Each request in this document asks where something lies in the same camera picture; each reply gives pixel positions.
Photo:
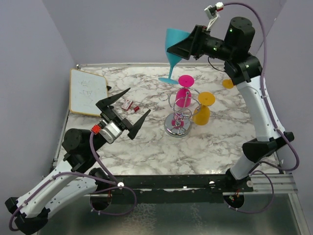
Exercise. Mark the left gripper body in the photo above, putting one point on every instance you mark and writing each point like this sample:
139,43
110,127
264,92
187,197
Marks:
110,114

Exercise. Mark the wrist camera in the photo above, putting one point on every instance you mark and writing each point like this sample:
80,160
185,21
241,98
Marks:
212,12
109,131

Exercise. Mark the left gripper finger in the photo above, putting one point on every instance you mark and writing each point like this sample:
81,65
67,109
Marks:
107,102
134,128

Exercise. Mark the small whiteboard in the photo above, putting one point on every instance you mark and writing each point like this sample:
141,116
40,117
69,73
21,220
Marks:
86,89

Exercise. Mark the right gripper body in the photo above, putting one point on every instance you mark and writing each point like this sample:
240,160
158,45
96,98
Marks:
204,45

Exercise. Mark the yellow wine glass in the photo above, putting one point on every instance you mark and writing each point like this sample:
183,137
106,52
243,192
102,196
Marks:
228,84
202,114

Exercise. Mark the pink wine glass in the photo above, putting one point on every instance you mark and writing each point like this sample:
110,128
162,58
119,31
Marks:
183,96

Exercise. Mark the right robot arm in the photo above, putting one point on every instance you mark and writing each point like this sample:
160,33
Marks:
244,70

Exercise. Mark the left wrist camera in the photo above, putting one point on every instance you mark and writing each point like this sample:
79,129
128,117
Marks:
109,131

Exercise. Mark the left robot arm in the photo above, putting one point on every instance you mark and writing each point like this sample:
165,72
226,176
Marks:
78,173

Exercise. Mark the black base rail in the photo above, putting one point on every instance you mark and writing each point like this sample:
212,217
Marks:
168,189

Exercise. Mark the blue wine glass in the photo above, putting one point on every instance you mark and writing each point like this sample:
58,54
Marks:
173,37

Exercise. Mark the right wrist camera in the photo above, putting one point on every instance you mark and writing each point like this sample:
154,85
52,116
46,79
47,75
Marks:
212,12

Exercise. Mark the chrome wine glass rack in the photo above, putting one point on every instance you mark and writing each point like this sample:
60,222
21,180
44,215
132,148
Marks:
179,122

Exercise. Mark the red white eraser box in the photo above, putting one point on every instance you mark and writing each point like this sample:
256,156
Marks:
127,104

